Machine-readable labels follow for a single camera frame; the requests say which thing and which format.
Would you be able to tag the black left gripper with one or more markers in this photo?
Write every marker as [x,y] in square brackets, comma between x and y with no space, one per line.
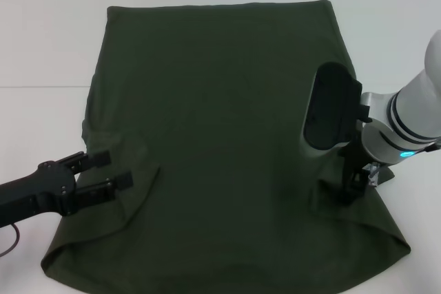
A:
[41,190]

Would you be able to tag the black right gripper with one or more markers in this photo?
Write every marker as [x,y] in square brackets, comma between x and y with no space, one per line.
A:
[358,166]

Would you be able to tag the dark green shirt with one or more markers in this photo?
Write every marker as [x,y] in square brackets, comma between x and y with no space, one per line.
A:
[206,118]

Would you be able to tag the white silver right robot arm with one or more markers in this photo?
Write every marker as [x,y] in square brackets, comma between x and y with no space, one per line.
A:
[403,118]

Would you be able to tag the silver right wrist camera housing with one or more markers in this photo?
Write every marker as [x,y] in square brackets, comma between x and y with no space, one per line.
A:
[330,108]

